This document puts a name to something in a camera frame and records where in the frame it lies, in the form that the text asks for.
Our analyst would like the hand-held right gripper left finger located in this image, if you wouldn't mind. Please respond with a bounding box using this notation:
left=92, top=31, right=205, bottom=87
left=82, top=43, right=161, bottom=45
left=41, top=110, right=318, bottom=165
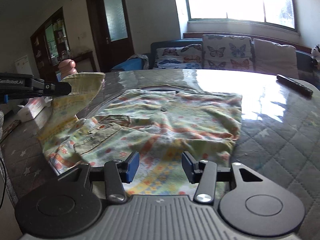
left=57, top=151, right=140, bottom=204

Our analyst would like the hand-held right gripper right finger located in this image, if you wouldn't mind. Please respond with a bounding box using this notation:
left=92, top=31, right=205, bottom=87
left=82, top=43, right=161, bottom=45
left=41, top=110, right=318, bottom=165
left=182, top=151, right=271, bottom=204

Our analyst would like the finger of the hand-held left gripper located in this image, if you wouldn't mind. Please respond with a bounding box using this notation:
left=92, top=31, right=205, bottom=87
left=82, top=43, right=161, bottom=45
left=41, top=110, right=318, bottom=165
left=32, top=78, right=72, bottom=98

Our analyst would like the green patterned child's jacket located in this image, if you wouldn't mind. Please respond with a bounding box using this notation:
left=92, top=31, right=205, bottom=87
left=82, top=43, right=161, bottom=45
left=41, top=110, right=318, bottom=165
left=37, top=72, right=243, bottom=198

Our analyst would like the white board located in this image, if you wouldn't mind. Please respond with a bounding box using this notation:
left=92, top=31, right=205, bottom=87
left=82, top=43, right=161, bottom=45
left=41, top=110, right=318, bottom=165
left=14, top=56, right=34, bottom=76

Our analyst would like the pink cartoon water bottle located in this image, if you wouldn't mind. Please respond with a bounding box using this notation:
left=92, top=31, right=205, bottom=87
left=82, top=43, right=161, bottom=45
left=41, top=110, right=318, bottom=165
left=58, top=59, right=77, bottom=81

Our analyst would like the white tissue pack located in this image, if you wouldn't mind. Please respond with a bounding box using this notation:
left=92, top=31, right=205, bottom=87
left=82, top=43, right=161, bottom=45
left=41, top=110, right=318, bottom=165
left=17, top=97, right=52, bottom=123

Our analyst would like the glass fronted wooden cabinet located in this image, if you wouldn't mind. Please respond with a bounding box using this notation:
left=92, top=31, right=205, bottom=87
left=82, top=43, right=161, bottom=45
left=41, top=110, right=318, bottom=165
left=30, top=7, right=73, bottom=81

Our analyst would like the dark wooden door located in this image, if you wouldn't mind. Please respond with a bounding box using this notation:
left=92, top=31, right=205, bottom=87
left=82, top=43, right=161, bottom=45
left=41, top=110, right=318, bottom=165
left=85, top=0, right=135, bottom=72

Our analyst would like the blue and grey cloth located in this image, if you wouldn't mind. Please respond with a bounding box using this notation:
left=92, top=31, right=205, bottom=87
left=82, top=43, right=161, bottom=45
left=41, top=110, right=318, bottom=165
left=111, top=54, right=150, bottom=71

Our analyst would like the low butterfly print cushion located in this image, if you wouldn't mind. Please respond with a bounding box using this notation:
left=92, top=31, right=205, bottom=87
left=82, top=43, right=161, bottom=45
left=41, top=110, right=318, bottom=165
left=153, top=44, right=203, bottom=70

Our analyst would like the upright butterfly print cushion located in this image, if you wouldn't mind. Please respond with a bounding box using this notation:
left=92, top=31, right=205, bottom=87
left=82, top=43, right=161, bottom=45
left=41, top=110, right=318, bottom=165
left=202, top=34, right=253, bottom=70

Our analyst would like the black remote control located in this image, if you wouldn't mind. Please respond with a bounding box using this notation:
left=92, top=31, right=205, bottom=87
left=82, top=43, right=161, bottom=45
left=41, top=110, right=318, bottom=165
left=276, top=74, right=314, bottom=96

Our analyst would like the plain beige cushion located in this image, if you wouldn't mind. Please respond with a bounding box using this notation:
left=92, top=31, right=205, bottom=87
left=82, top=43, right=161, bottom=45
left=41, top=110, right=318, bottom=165
left=253, top=39, right=299, bottom=79

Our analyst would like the dark blue sofa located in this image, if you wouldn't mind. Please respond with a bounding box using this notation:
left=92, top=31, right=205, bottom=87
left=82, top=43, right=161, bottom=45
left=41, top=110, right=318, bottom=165
left=111, top=38, right=320, bottom=81

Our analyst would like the window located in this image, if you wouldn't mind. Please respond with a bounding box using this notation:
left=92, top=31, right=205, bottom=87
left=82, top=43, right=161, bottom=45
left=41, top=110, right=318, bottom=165
left=172, top=0, right=300, bottom=33

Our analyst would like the black cable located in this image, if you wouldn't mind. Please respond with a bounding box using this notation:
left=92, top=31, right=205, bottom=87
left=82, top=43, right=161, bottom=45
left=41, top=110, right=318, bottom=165
left=0, top=155, right=8, bottom=208

